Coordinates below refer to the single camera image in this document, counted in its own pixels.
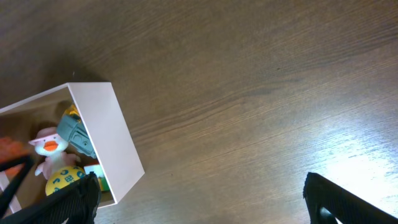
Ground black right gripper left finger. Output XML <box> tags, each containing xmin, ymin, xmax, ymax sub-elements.
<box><xmin>1</xmin><ymin>173</ymin><xmax>101</xmax><ymax>224</ymax></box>

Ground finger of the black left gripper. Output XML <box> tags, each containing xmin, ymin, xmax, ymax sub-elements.
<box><xmin>1</xmin><ymin>155</ymin><xmax>34</xmax><ymax>218</ymax></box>

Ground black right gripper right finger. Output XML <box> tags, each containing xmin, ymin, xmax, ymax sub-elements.
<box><xmin>303</xmin><ymin>172</ymin><xmax>397</xmax><ymax>224</ymax></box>

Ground orange round lattice toy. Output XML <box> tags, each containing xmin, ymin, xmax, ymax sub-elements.
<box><xmin>0</xmin><ymin>137</ymin><xmax>30</xmax><ymax>179</ymax></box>

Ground white duck toy pink hat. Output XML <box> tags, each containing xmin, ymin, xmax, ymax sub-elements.
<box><xmin>29</xmin><ymin>127</ymin><xmax>81</xmax><ymax>180</ymax></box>

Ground yellow ball with blue letters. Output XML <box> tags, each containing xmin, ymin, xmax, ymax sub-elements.
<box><xmin>45</xmin><ymin>166</ymin><xmax>86</xmax><ymax>196</ymax></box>

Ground colourful puzzle cube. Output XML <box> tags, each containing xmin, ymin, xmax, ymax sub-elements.
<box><xmin>83</xmin><ymin>164</ymin><xmax>110</xmax><ymax>192</ymax></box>

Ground yellow and grey toy truck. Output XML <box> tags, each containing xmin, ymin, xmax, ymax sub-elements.
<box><xmin>57</xmin><ymin>104</ymin><xmax>96</xmax><ymax>159</ymax></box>

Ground white open cardboard box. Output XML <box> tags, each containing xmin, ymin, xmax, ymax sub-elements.
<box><xmin>1</xmin><ymin>82</ymin><xmax>144</xmax><ymax>209</ymax></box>

